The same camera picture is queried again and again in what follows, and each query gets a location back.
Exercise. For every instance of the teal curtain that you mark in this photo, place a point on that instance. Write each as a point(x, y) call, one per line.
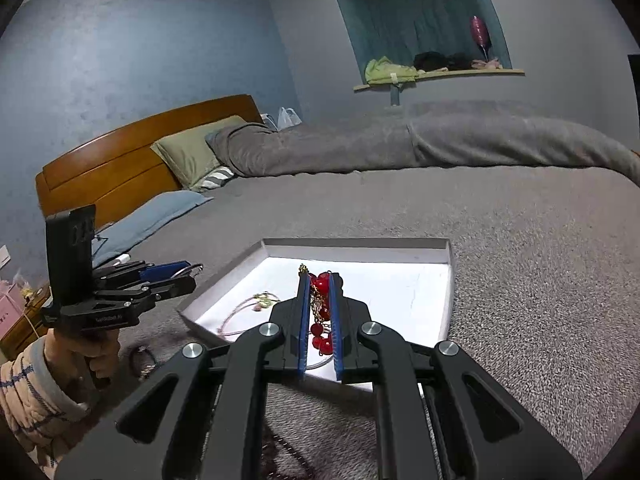
point(415, 15)

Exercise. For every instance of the white plastic bag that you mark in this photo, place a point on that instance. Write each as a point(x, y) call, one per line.
point(288, 119)

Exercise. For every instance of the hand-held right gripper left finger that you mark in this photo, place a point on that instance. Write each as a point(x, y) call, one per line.
point(301, 330)

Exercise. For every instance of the white shallow box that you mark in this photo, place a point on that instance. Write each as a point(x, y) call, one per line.
point(400, 290)

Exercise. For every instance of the person's left hand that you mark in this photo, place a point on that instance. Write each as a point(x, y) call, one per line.
point(92, 357)

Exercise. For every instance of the pink box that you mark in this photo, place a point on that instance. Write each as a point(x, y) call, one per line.
point(10, 315)

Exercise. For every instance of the pink cloth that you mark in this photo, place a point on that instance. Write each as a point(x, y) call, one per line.
point(486, 63)

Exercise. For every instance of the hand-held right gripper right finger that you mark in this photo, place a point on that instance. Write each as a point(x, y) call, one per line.
point(336, 332)

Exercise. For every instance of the blue pillow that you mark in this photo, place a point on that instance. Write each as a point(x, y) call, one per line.
point(150, 220)

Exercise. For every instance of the black cloth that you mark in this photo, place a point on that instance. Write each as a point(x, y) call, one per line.
point(440, 61)

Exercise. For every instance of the white shelf post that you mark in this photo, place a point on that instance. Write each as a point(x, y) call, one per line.
point(395, 95)

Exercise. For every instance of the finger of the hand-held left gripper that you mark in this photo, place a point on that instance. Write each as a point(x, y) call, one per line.
point(165, 270)
point(160, 290)

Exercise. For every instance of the wooden nightstand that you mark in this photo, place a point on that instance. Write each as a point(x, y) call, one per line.
point(22, 332)

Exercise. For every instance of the green pillow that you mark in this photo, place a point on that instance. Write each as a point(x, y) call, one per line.
point(190, 152)

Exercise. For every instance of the person's left forearm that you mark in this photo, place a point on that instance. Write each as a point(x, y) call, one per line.
point(30, 400)

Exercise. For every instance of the grey duvet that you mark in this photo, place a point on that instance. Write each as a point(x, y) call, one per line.
point(400, 145)

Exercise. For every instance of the striped pillow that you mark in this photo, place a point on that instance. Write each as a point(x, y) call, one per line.
point(218, 177)

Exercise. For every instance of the pink stemmed ornament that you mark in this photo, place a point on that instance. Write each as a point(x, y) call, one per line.
point(479, 30)

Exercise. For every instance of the wooden window shelf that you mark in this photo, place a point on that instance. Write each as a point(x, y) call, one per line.
point(475, 73)

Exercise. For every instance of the wooden headboard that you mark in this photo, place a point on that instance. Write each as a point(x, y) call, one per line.
point(115, 160)

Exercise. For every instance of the green cloth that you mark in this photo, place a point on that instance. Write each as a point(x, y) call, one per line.
point(387, 71)

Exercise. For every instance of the grey bed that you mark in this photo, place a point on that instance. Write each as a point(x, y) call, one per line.
point(500, 240)

